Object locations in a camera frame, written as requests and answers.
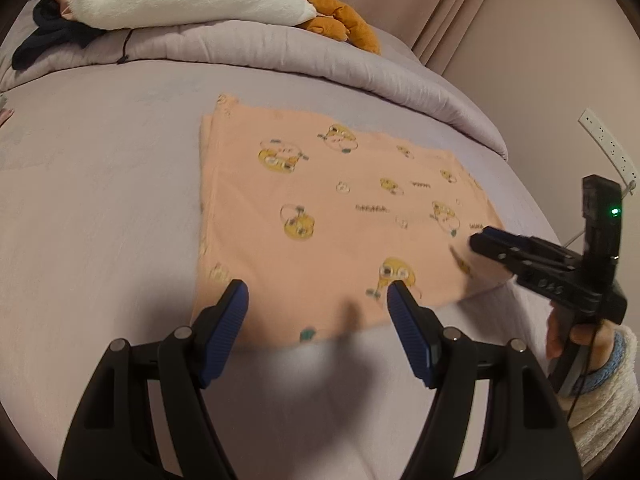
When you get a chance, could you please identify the black duvet strap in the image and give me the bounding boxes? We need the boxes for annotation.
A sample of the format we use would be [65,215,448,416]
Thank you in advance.
[116,27,136,65]

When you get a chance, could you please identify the dark navy garment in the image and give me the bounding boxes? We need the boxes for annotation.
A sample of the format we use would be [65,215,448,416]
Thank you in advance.
[12,0,106,72]

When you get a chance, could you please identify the pink cartoon print shirt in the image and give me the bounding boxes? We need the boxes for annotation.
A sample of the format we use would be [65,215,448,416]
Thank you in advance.
[192,92,508,351]

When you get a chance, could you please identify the pink curtain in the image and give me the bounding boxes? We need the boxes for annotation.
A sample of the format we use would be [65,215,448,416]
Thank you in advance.
[330,0,496,76]

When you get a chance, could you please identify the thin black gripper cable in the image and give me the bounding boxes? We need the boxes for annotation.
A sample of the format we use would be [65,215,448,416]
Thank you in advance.
[565,320,601,426]

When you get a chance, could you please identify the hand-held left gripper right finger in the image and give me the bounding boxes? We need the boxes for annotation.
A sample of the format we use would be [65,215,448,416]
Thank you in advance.
[386,280,583,480]

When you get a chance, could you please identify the lilac duvet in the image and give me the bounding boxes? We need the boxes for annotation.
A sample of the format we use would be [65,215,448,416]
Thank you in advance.
[0,20,508,161]

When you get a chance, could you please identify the lilac bed sheet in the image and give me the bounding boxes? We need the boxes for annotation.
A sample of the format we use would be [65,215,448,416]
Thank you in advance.
[0,55,566,480]

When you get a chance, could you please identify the person's right hand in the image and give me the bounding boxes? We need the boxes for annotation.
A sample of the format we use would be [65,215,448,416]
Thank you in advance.
[547,309,617,374]

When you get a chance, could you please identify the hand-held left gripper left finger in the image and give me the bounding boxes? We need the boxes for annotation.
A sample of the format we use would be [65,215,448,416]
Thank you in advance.
[57,279,250,480]

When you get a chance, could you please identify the white power strip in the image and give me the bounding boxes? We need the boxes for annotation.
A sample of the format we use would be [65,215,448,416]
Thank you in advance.
[578,107,638,183]

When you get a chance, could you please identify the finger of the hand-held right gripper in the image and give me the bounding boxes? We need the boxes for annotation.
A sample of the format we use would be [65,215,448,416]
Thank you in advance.
[469,234,547,274]
[482,227,582,267]

